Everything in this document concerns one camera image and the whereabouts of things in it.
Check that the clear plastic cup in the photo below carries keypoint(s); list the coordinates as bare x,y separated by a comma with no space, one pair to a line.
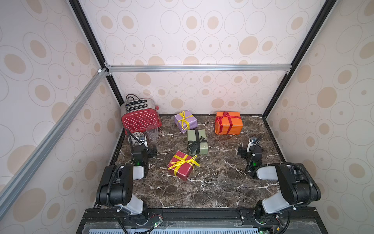
152,133

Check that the black frame post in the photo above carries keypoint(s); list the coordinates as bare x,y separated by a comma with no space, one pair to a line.
312,33
82,19

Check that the red ribbon on orange box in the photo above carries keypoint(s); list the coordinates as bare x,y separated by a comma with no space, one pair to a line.
227,120

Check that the diagonal aluminium bar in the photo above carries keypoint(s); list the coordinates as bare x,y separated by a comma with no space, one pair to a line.
29,168

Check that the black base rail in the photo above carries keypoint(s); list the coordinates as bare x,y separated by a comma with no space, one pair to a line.
201,220

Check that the purple gift box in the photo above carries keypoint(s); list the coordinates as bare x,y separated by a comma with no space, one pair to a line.
193,122

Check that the dark red gift box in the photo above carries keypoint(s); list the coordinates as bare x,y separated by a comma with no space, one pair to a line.
185,171

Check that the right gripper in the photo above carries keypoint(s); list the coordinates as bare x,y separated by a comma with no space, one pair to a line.
251,150

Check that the yellow ribbon on purple box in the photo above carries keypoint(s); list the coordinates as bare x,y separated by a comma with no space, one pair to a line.
185,124

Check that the yellow ribbon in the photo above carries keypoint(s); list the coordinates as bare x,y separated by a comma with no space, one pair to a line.
185,124
178,162

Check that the black ribbon on green box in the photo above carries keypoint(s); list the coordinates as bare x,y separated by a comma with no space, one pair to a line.
195,144

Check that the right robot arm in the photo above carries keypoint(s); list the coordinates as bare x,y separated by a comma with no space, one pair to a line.
297,187

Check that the green gift box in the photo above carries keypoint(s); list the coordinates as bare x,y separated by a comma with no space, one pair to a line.
198,142

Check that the patterned ceramic bowl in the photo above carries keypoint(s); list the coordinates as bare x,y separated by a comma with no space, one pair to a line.
137,138

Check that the orange gift box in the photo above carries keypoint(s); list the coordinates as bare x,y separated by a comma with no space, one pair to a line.
230,124

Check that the red polka dot toaster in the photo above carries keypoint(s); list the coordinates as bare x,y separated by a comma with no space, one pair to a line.
137,114

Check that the horizontal aluminium bar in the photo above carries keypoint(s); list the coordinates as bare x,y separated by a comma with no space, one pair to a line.
203,68

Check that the black frame post left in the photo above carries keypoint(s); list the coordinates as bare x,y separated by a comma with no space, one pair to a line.
82,19

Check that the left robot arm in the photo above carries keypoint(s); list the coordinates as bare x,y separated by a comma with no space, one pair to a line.
115,190

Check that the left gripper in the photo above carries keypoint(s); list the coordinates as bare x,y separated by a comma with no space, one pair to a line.
143,148

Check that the black frame post right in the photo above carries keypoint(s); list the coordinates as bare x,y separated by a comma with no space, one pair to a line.
312,33

